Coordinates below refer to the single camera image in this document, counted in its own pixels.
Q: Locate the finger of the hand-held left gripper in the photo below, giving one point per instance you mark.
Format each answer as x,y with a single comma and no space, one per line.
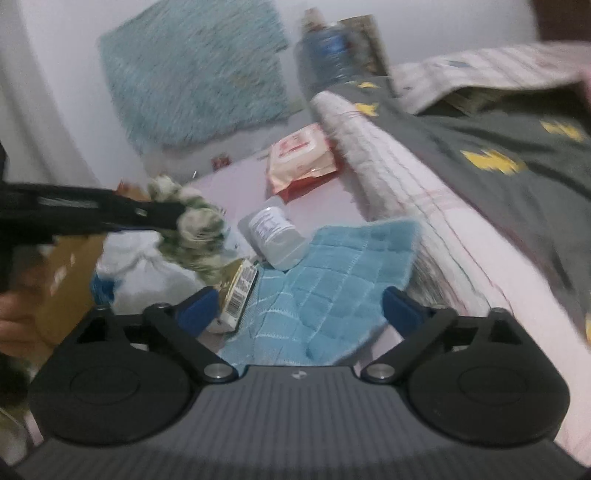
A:
157,214

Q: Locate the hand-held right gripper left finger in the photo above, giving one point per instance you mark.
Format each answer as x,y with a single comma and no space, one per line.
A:
198,309

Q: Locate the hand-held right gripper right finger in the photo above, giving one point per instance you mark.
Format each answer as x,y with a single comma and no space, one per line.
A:
404,311

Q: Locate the green white fluffy cloth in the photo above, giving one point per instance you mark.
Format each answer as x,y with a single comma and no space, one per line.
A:
198,226

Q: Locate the brown cardboard box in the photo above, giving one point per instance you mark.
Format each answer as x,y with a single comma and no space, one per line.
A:
69,281

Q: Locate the light blue quilted towel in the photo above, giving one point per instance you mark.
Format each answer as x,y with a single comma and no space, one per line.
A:
323,300

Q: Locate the person's left hand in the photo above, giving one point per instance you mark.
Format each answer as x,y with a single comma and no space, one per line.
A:
16,323

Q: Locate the yellow white small box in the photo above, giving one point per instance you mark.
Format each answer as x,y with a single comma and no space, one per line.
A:
238,290

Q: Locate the white plastic bag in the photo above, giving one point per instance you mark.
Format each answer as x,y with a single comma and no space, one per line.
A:
147,277

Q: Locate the small red packet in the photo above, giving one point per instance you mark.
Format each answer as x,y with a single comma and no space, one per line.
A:
220,162

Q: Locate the blue crumpled wrapper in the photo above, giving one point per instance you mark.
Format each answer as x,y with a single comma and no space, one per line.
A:
102,288

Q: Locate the white plastic bottle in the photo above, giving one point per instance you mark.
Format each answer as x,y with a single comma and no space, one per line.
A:
277,235

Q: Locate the teal shaggy rug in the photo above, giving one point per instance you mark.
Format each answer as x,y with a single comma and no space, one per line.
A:
194,69

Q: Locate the red white wet wipes packet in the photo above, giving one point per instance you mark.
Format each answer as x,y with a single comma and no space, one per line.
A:
298,154

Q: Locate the grey blanket yellow print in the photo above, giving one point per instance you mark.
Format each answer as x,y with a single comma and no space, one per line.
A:
531,207

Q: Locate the blue plastic bag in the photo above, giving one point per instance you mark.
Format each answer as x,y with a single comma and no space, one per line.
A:
328,50

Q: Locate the pale striped cloth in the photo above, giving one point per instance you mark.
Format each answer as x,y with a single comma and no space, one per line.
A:
485,69

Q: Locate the dark brown door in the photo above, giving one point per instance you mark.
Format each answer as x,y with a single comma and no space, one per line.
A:
563,18

